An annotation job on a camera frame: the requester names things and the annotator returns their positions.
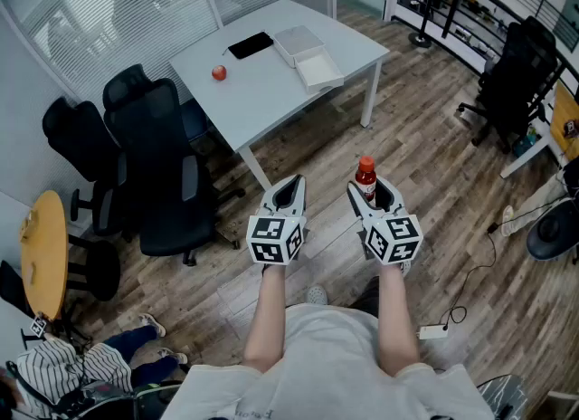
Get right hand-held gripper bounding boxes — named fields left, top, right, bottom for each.
left=346, top=176, right=425, bottom=267

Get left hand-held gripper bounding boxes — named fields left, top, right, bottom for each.
left=245, top=174, right=308, bottom=267

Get small red-capped bottle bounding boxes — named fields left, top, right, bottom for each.
left=355, top=155, right=378, bottom=203

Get white box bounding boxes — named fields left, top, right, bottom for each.
left=272, top=24, right=346, bottom=96

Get person's right forearm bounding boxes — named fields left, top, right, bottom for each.
left=375, top=262, right=422, bottom=377

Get person's left forearm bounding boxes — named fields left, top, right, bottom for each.
left=242, top=263, right=289, bottom=374

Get white table leg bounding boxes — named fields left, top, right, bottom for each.
left=236, top=145, right=273, bottom=192
left=359, top=58, right=384, bottom=129

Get person's black trousers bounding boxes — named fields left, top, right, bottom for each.
left=350, top=275, right=381, bottom=319

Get person's white left shoe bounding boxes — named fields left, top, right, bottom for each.
left=306, top=284, right=328, bottom=307

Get blue office chair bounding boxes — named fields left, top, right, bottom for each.
left=180, top=99, right=210, bottom=141

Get black mesh office chair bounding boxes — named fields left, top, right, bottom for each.
left=101, top=63, right=248, bottom=268

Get white power adapter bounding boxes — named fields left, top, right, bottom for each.
left=417, top=324, right=450, bottom=341

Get black cloth pouch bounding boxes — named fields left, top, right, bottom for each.
left=223, top=31, right=275, bottom=61

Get person's white shirt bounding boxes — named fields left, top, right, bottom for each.
left=160, top=303, right=497, bottom=420

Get dark round chair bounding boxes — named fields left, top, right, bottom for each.
left=526, top=197, right=579, bottom=263

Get black high-back office chair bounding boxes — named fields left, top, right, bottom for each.
left=457, top=14, right=567, bottom=155

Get black coat rack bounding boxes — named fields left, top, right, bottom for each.
left=408, top=0, right=447, bottom=50

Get black round stool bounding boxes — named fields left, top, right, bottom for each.
left=67, top=234, right=122, bottom=302

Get black metal railing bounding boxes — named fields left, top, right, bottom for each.
left=391, top=0, right=579, bottom=107

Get yellow board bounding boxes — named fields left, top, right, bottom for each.
left=549, top=81, right=579, bottom=161

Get round wooden table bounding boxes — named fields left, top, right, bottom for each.
left=19, top=189, right=70, bottom=322

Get black cable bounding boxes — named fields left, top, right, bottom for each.
left=441, top=221, right=499, bottom=333

